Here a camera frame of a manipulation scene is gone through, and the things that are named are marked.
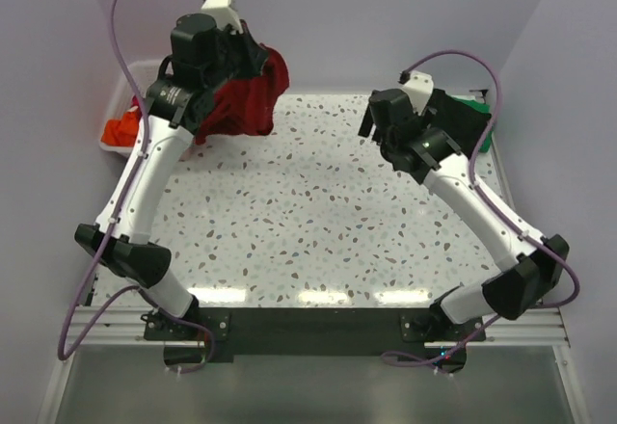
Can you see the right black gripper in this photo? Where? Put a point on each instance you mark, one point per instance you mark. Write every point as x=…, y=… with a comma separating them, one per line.
x=446, y=107

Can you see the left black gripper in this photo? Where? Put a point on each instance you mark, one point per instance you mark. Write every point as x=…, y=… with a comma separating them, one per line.
x=255, y=56

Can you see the dark red t-shirt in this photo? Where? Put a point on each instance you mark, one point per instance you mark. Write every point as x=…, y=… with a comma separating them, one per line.
x=246, y=107

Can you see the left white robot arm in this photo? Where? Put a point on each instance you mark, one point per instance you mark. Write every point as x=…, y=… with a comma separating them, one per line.
x=119, y=239

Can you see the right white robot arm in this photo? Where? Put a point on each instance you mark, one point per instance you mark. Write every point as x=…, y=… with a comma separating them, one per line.
x=436, y=157

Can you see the white plastic laundry basket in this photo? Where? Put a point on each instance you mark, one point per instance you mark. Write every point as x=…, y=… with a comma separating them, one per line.
x=144, y=73

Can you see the folded black t-shirt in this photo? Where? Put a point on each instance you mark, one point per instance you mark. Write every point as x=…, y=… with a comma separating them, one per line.
x=441, y=111

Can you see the folded green t-shirt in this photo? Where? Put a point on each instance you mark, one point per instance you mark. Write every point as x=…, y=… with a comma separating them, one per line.
x=473, y=118

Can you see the orange t-shirt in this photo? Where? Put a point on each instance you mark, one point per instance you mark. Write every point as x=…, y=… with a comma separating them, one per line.
x=122, y=132

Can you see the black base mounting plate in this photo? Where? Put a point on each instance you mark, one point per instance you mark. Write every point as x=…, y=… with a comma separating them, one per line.
x=222, y=334

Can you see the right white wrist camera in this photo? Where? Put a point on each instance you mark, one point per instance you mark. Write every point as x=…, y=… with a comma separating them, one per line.
x=418, y=86

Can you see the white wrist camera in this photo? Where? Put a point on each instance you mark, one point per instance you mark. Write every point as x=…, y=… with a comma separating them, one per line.
x=224, y=14
x=418, y=86

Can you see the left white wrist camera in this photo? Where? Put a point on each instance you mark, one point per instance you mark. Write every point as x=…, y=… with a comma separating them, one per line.
x=224, y=14

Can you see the aluminium extrusion rail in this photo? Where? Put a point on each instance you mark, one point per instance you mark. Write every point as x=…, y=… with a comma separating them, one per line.
x=117, y=322

